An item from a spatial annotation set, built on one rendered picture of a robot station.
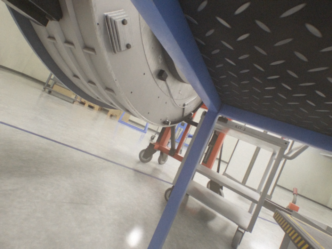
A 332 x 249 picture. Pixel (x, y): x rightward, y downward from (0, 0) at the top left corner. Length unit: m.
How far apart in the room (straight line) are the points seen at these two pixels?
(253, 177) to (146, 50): 3.50
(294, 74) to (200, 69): 0.13
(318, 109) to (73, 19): 0.69
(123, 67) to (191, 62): 0.47
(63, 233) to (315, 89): 0.80
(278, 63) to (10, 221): 0.83
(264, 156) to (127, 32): 3.64
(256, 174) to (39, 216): 3.59
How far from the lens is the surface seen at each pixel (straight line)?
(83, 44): 0.75
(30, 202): 0.93
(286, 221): 1.04
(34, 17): 0.80
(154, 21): 0.22
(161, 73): 0.88
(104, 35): 0.65
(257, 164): 3.94
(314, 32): 0.21
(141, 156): 2.13
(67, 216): 0.89
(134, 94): 0.79
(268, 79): 0.31
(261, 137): 1.23
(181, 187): 0.51
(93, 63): 0.77
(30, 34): 1.03
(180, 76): 0.97
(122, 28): 0.65
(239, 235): 1.27
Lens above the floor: 0.47
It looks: 2 degrees up
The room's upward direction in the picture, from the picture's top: 24 degrees clockwise
